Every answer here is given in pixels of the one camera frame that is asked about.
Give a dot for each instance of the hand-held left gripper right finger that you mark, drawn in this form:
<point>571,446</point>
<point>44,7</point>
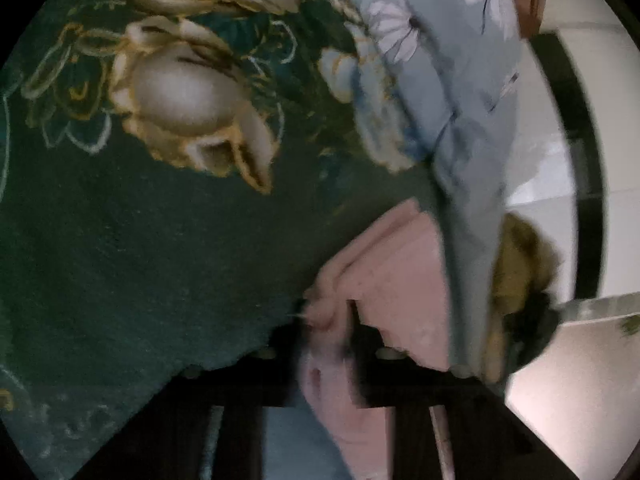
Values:
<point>400,375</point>

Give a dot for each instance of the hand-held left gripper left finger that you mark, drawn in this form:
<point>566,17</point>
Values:
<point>235,385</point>

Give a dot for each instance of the pink floral fleece garment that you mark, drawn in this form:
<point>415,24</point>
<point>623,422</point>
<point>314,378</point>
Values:
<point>395,280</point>

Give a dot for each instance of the light blue garment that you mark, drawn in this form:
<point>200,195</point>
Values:
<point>295,445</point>

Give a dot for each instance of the olive green knitted garment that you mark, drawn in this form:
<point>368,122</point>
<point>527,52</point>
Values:
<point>520,255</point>

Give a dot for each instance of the green floral bed sheet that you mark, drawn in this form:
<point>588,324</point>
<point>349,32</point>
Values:
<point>150,200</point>

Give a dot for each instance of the green hanging plant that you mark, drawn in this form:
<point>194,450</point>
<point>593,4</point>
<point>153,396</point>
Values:
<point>631,324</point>

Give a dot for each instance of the white wardrobe with black stripe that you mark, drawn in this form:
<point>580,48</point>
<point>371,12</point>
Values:
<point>560,150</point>

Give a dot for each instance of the blue daisy print quilt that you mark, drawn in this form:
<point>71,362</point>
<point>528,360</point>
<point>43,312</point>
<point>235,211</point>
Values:
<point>450,85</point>

